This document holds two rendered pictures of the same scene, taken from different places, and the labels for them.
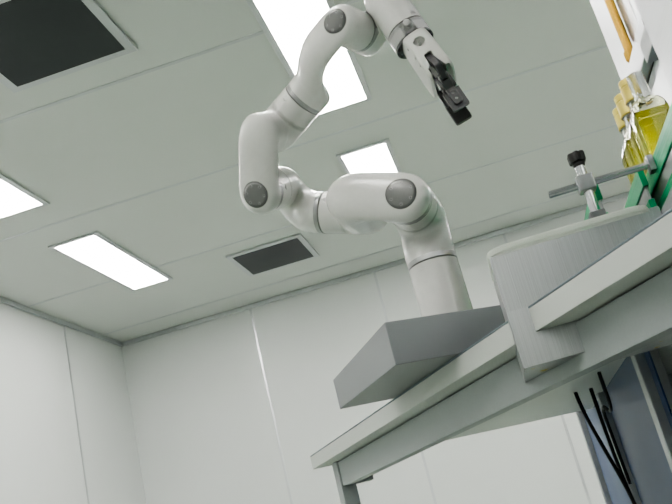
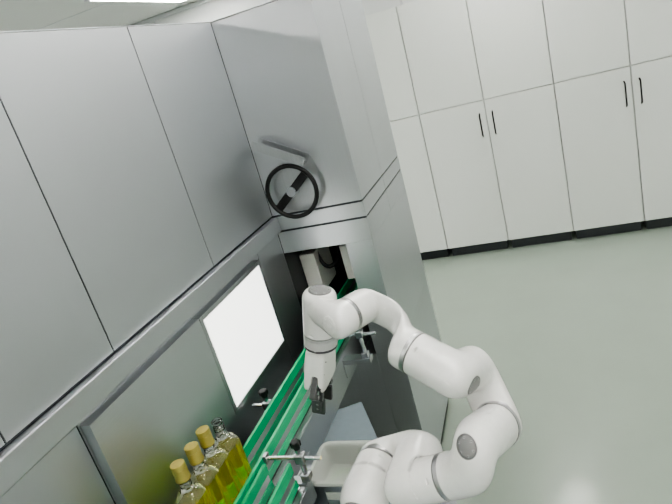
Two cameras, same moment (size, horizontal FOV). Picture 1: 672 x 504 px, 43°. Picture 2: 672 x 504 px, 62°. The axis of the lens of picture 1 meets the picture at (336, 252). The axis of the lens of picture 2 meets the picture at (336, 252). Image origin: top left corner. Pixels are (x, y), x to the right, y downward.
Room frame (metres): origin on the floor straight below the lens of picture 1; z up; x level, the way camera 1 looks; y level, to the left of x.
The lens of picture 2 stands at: (2.44, 0.13, 1.90)
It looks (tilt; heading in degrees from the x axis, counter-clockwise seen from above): 18 degrees down; 194
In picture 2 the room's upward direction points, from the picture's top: 16 degrees counter-clockwise
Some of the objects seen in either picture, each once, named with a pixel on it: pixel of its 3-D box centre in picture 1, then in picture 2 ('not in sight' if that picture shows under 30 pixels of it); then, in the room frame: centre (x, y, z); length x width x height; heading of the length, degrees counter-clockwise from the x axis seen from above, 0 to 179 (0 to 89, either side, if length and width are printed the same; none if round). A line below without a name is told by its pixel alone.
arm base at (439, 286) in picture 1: (437, 305); not in sight; (1.55, -0.16, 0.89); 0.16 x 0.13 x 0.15; 106
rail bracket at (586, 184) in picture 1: (602, 183); (293, 460); (1.29, -0.43, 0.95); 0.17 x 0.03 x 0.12; 82
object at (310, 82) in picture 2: not in sight; (323, 118); (0.10, -0.35, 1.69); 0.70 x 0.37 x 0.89; 172
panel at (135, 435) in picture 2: not in sight; (210, 372); (1.11, -0.67, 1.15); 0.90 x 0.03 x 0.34; 172
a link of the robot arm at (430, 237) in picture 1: (420, 226); (371, 500); (1.55, -0.17, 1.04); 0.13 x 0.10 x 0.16; 164
